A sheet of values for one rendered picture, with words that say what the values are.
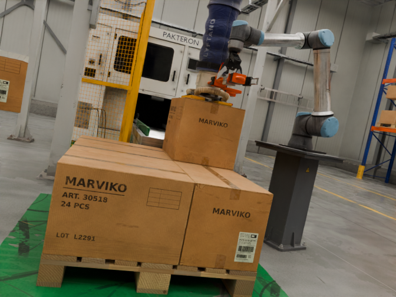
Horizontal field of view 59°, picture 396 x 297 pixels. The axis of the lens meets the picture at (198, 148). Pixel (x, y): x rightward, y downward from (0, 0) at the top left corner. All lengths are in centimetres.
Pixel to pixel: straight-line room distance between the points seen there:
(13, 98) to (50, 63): 895
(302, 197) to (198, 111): 109
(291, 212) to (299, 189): 18
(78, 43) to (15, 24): 850
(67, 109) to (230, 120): 178
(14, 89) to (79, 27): 106
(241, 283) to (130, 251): 58
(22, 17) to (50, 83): 197
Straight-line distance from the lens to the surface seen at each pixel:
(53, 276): 172
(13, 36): 1195
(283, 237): 277
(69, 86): 352
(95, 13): 354
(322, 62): 261
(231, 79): 195
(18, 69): 278
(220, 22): 250
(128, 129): 356
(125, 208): 160
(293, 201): 272
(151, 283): 174
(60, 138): 355
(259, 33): 226
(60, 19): 1186
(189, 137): 219
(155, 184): 158
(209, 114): 221
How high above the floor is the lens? 83
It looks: 5 degrees down
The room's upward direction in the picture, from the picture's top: 11 degrees clockwise
